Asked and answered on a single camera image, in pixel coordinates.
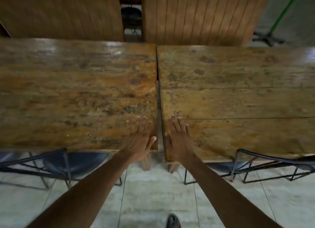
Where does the wooden table leg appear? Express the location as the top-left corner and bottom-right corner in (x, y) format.
(141, 155), (151, 172)
(167, 161), (181, 174)

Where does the person's right forearm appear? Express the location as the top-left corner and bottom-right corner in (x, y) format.
(181, 154), (283, 228)

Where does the wooden slat partition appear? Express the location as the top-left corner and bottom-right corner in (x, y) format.
(143, 0), (269, 47)
(0, 0), (125, 42)

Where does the green pole with black base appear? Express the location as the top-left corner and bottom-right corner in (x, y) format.
(252, 0), (304, 47)

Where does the person's left hand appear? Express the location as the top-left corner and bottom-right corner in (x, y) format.
(122, 116), (157, 162)

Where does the person's left forearm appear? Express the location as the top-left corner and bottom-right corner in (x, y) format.
(26, 153), (142, 228)

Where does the black metal frame chair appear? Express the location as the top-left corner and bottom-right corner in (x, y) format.
(184, 149), (315, 185)
(0, 148), (123, 189)

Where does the black chair with round seat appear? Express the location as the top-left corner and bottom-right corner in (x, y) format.
(121, 4), (143, 36)

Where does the black sandal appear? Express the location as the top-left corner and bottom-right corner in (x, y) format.
(166, 214), (182, 228)

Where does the person's right hand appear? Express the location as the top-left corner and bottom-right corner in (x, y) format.
(164, 115), (198, 163)

